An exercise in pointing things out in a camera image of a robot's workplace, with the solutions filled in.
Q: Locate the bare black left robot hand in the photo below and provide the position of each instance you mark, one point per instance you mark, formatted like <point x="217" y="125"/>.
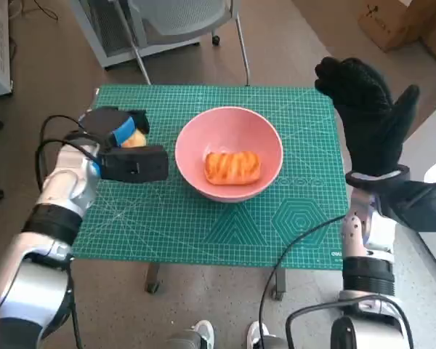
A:
<point x="101" y="121"/>

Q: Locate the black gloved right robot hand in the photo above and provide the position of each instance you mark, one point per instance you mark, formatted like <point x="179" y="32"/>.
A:
<point x="370" y="127"/>

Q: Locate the round toy bread bun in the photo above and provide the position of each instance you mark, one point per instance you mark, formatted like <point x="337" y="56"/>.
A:
<point x="136" y="140"/>

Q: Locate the pink bowl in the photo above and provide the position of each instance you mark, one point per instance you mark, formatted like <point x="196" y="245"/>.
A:
<point x="229" y="127"/>

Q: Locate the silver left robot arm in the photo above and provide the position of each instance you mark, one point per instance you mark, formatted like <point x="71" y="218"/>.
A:
<point x="32" y="276"/>

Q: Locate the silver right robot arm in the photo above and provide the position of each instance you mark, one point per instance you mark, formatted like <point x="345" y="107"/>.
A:
<point x="367" y="276"/>

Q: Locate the white desk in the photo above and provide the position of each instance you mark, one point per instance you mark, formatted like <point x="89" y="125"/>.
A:
<point x="434" y="160"/>

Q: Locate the printed cardboard box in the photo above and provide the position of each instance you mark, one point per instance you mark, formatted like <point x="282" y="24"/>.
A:
<point x="396" y="22"/>

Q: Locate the grey mesh chair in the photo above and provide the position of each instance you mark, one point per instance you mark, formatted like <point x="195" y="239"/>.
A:
<point x="189" y="18"/>

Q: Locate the green cutting mat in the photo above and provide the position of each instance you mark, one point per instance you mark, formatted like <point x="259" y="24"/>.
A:
<point x="189" y="232"/>

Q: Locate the table leg with caster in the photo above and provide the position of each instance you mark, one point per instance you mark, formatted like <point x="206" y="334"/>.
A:
<point x="279" y="285"/>
<point x="152" y="280"/>

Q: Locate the person's left shoe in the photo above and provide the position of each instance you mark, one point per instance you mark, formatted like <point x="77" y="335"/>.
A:
<point x="203" y="332"/>

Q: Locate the person's shoe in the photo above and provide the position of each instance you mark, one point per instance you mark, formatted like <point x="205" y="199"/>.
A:
<point x="256" y="334"/>
<point x="203" y="332"/>

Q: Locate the person's right shoe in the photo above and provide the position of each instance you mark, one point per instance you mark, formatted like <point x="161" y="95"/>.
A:
<point x="256" y="334"/>

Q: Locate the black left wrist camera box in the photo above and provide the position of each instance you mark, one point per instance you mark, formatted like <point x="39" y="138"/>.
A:
<point x="134" y="163"/>

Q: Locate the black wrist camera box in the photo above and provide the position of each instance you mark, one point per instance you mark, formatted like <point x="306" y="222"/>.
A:
<point x="134" y="163"/>
<point x="421" y="205"/>

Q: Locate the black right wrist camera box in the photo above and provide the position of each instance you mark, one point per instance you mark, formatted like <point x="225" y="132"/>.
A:
<point x="421" y="205"/>

